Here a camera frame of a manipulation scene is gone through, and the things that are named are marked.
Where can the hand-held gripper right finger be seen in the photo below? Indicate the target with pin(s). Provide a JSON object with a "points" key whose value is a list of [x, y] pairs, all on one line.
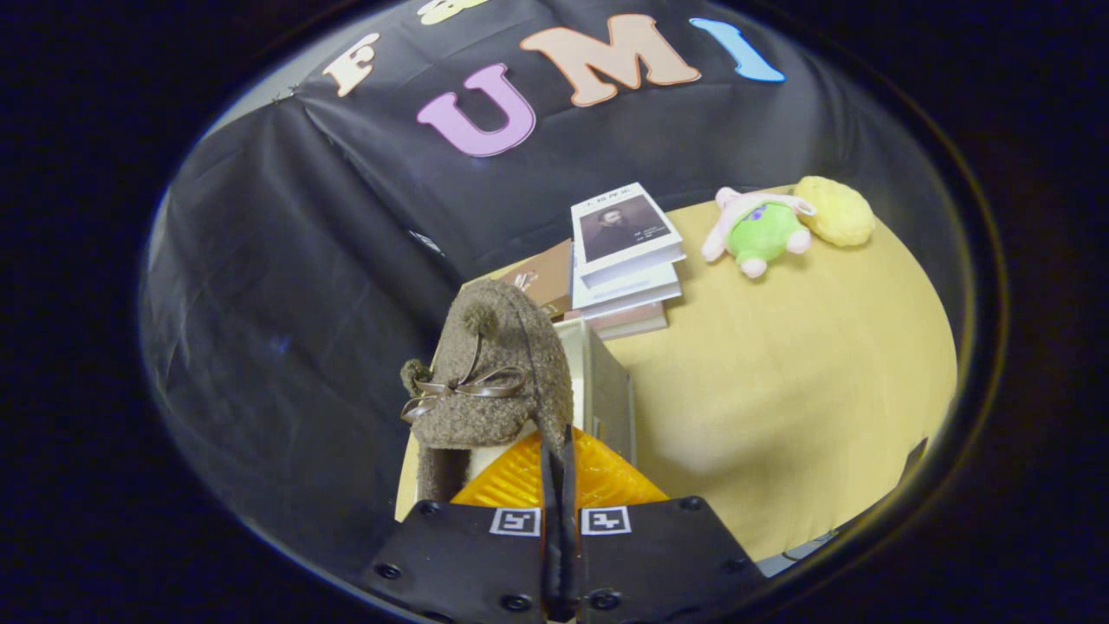
{"points": [[658, 563]]}

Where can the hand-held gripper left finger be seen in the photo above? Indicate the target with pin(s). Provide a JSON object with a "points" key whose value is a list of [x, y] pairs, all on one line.
{"points": [[468, 563]]}

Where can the beige fabric storage box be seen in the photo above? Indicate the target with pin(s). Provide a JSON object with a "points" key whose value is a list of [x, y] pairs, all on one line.
{"points": [[611, 390]]}

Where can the brown fuzzy shoe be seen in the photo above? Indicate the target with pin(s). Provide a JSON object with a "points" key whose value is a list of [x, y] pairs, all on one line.
{"points": [[502, 347]]}

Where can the pale pink book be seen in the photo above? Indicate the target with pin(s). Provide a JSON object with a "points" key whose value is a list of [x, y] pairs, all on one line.
{"points": [[632, 322]]}

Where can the plain white book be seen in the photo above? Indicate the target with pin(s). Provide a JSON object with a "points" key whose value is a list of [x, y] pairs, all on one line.
{"points": [[628, 290]]}

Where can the brown flat book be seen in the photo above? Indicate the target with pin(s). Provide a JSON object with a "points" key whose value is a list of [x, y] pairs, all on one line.
{"points": [[546, 277]]}

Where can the white book with portrait cover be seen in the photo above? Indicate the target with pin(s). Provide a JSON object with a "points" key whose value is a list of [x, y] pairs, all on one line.
{"points": [[624, 227]]}

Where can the green and pink plush toy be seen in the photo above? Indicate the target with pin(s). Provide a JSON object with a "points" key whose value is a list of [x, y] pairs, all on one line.
{"points": [[762, 234]]}

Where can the black backdrop cloth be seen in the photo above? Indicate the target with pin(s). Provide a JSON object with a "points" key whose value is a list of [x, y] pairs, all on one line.
{"points": [[286, 260]]}

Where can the yellow fluffy ball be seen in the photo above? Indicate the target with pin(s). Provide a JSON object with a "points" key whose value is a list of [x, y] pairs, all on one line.
{"points": [[836, 212]]}

